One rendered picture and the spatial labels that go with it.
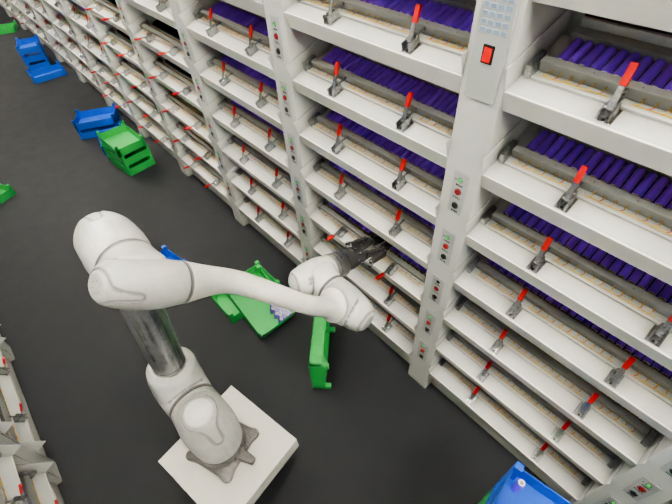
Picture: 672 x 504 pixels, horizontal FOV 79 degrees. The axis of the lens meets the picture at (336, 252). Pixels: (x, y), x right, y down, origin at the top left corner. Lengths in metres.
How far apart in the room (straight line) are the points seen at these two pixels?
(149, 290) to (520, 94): 0.81
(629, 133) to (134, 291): 0.93
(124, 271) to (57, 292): 1.77
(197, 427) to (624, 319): 1.10
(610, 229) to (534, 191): 0.16
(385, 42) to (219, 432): 1.13
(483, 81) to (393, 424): 1.34
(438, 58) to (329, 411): 1.37
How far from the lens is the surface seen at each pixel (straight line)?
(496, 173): 1.00
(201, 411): 1.33
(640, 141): 0.83
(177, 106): 2.67
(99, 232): 1.03
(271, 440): 1.53
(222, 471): 1.52
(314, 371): 1.72
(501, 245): 1.11
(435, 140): 1.08
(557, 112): 0.86
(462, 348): 1.57
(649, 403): 1.23
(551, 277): 1.08
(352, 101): 1.24
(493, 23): 0.88
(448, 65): 0.97
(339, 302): 1.15
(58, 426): 2.18
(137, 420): 2.02
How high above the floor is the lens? 1.69
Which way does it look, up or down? 47 degrees down
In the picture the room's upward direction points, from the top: 4 degrees counter-clockwise
